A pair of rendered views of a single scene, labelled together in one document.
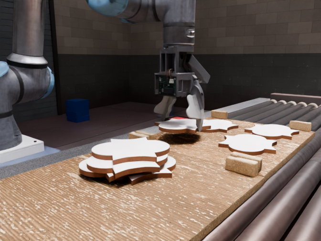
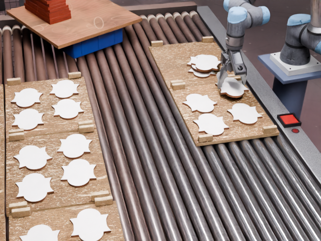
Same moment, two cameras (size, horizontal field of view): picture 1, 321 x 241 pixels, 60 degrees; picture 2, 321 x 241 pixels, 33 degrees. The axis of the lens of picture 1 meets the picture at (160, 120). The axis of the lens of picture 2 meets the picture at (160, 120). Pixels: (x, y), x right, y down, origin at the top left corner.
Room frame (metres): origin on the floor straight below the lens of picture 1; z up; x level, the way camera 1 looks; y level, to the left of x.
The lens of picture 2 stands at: (1.63, -1.91, 2.22)
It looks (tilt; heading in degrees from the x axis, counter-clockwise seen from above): 35 degrees down; 125
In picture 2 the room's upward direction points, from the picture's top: 2 degrees clockwise
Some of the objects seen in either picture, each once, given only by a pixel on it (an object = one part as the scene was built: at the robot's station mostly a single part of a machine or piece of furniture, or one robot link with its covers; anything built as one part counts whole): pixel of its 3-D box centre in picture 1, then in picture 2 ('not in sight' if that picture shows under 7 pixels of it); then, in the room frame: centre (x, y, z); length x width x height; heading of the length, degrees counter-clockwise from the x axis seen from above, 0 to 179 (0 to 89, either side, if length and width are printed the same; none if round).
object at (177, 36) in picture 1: (179, 38); (234, 39); (0.69, -0.05, 1.19); 0.08 x 0.08 x 0.05
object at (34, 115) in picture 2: not in sight; (48, 103); (0.14, -0.61, 0.94); 0.41 x 0.35 x 0.04; 140
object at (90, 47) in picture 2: not in sight; (81, 30); (-0.17, -0.05, 0.97); 0.31 x 0.31 x 0.10; 77
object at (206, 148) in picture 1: (228, 138); (221, 110); (0.74, -0.19, 0.93); 0.41 x 0.35 x 0.02; 140
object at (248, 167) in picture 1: (241, 165); (176, 83); (0.49, -0.15, 0.95); 0.06 x 0.02 x 0.03; 49
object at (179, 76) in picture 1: (176, 71); (232, 55); (0.69, -0.04, 1.11); 0.09 x 0.08 x 0.12; 140
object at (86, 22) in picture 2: not in sight; (73, 15); (-0.24, -0.04, 1.03); 0.50 x 0.50 x 0.02; 77
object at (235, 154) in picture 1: (245, 161); (178, 86); (0.51, -0.16, 0.95); 0.06 x 0.02 x 0.03; 50
